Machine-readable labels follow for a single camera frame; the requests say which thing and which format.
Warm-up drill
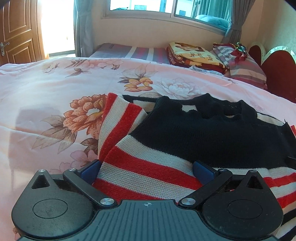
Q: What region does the brown wooden door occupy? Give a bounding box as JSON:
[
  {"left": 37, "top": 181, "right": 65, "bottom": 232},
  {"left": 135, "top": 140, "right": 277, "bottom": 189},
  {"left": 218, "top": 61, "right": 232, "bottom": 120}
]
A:
[{"left": 0, "top": 0, "right": 45, "bottom": 66}]

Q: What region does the striped mattress cover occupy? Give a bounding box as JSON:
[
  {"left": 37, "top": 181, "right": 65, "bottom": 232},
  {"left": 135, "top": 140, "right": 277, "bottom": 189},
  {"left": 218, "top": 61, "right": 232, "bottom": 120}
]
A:
[{"left": 89, "top": 43, "right": 172, "bottom": 65}]

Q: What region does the red scalloped headboard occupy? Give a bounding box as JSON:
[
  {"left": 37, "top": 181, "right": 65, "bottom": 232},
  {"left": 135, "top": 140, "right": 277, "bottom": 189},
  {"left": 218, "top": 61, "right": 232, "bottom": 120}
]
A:
[{"left": 248, "top": 42, "right": 296, "bottom": 104}]

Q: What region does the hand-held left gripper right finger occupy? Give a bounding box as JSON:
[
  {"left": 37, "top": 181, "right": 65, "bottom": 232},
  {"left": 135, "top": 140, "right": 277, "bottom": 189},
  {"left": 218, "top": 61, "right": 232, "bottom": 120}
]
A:
[{"left": 179, "top": 160, "right": 267, "bottom": 208}]

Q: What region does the pink floral bedsheet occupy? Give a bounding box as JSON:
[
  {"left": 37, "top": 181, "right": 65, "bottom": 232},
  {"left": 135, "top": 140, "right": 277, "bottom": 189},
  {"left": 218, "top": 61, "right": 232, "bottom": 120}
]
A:
[{"left": 0, "top": 56, "right": 296, "bottom": 239}]

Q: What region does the sliding glass window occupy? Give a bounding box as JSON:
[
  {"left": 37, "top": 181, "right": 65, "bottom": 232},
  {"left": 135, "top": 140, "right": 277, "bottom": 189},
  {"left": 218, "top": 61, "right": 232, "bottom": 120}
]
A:
[{"left": 101, "top": 0, "right": 232, "bottom": 36}]

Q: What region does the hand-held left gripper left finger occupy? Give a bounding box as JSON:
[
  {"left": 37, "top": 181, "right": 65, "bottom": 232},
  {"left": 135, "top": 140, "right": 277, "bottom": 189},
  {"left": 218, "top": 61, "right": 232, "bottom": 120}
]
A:
[{"left": 30, "top": 160, "right": 118, "bottom": 209}]

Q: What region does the light blue quilt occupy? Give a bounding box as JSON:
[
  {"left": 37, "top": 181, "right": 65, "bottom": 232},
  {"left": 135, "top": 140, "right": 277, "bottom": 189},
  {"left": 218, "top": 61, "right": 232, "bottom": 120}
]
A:
[{"left": 194, "top": 14, "right": 231, "bottom": 31}]

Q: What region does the folded yellow red blanket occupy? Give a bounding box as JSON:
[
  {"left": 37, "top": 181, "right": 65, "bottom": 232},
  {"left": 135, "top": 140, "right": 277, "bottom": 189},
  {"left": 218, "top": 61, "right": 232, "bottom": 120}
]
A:
[{"left": 166, "top": 42, "right": 226, "bottom": 75}]

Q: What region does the striped pillow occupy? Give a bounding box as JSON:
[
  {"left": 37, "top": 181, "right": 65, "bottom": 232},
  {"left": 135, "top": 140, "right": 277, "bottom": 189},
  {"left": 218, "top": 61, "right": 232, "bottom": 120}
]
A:
[{"left": 213, "top": 43, "right": 268, "bottom": 90}]

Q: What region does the striped knit sweater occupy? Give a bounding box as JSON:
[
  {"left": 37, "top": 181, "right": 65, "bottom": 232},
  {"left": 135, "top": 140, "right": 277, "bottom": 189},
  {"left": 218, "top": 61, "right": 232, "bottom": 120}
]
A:
[{"left": 92, "top": 92, "right": 296, "bottom": 240}]

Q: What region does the shiny ribbon bow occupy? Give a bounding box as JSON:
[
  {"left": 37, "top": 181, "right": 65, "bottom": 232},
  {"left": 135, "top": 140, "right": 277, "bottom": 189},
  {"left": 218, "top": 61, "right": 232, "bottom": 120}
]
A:
[{"left": 233, "top": 42, "right": 247, "bottom": 53}]

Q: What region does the light blue cloth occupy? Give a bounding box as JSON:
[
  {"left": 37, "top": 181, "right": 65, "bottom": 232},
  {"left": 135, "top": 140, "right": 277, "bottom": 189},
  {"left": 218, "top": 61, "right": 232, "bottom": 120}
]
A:
[{"left": 189, "top": 65, "right": 230, "bottom": 77}]

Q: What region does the grey curtain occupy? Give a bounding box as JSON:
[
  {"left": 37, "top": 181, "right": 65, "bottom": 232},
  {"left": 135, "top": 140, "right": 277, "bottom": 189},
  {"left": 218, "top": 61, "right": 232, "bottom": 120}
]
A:
[
  {"left": 222, "top": 0, "right": 246, "bottom": 42},
  {"left": 73, "top": 0, "right": 102, "bottom": 58}
]

